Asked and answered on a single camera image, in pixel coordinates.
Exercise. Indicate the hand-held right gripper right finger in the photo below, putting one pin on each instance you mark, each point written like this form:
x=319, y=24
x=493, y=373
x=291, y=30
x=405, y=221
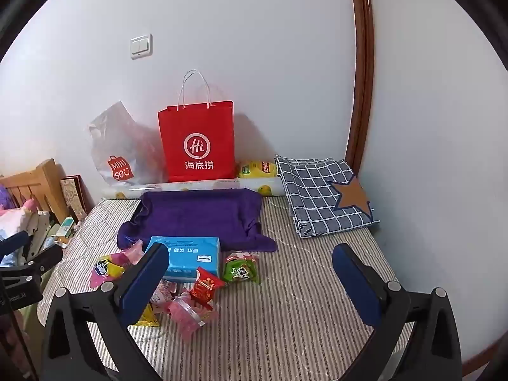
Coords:
x=353, y=281

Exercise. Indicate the pink peach snack packet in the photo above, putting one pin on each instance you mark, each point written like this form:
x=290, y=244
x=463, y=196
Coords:
x=135, y=254

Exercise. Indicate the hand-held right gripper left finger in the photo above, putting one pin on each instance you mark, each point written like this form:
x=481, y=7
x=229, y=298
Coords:
x=147, y=281

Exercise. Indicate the green snack packet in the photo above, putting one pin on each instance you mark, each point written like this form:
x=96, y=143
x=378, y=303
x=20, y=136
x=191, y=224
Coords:
x=240, y=270

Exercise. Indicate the green cloth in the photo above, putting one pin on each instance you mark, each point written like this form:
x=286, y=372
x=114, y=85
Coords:
x=29, y=321

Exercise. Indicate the red paper bag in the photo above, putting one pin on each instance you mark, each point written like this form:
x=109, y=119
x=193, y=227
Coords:
x=196, y=143

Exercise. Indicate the teal white box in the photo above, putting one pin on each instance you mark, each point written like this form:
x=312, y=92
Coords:
x=65, y=228

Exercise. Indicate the patterned cover book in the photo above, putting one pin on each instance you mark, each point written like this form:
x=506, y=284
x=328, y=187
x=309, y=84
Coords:
x=73, y=198

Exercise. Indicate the purple plush toy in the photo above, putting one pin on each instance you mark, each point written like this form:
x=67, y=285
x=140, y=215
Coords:
x=3, y=198

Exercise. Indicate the purple towel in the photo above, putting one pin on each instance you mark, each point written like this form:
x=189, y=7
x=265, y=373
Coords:
x=198, y=214

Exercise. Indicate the lemon print rolled mat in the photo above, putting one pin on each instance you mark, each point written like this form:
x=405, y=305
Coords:
x=190, y=186

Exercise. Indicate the blue cookie packet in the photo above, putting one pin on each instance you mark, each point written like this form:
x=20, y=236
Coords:
x=127, y=241

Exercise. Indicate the wooden door frame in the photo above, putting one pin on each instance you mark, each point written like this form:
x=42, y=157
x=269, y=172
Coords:
x=362, y=67

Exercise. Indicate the wooden headboard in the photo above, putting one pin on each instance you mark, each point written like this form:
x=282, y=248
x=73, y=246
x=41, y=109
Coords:
x=43, y=182

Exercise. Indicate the white pink plush toy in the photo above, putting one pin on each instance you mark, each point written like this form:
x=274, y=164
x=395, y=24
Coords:
x=20, y=216

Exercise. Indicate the blue checked cloth with star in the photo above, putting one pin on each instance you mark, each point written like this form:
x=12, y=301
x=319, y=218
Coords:
x=317, y=194

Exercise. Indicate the white plastic shopping bag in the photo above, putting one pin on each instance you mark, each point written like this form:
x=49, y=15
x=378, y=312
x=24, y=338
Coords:
x=119, y=147

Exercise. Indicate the pink yellow snack packet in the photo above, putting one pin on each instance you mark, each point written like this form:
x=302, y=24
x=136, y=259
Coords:
x=105, y=270

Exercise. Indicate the white pink snack packet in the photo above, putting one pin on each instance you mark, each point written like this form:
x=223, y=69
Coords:
x=164, y=291

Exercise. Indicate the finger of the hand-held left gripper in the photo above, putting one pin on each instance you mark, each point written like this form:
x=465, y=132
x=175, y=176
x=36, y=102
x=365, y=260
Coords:
x=47, y=257
x=14, y=243

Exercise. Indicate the yellow chips bag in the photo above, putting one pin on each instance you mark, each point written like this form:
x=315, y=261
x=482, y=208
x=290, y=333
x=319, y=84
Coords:
x=258, y=168

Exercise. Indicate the white light switch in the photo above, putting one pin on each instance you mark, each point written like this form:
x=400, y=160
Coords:
x=141, y=46

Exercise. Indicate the blue tissue pack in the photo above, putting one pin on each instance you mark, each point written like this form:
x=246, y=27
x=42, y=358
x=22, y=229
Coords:
x=190, y=256

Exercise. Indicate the red snack packet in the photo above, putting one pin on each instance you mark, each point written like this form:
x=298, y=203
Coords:
x=204, y=283

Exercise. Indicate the pink clear snack packet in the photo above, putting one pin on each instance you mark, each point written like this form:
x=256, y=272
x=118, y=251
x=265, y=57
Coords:
x=190, y=313

